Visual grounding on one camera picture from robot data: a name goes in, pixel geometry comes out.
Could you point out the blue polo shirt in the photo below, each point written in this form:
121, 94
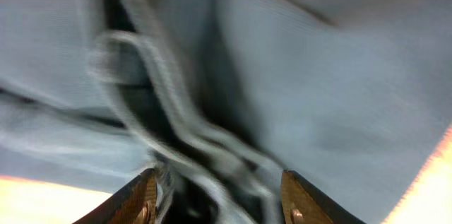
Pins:
219, 97

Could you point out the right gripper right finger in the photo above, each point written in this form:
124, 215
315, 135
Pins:
304, 203

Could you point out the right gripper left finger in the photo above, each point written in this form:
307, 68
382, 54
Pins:
135, 203

